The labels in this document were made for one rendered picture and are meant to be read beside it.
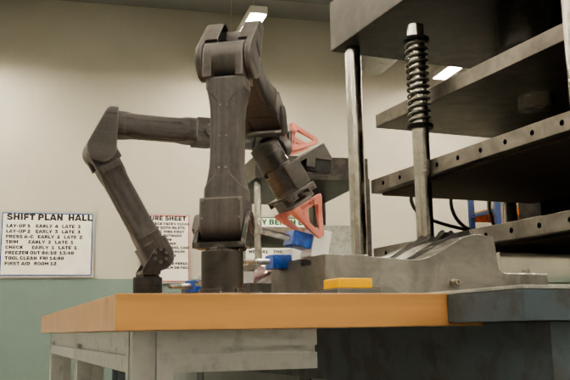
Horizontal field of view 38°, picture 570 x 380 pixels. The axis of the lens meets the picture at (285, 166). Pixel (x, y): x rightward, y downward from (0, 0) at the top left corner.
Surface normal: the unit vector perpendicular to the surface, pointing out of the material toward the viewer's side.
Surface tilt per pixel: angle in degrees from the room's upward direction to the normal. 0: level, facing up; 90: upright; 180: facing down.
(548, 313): 90
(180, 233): 90
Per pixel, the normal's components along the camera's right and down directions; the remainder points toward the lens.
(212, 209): -0.21, -0.23
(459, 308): -0.92, -0.06
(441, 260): 0.39, -0.18
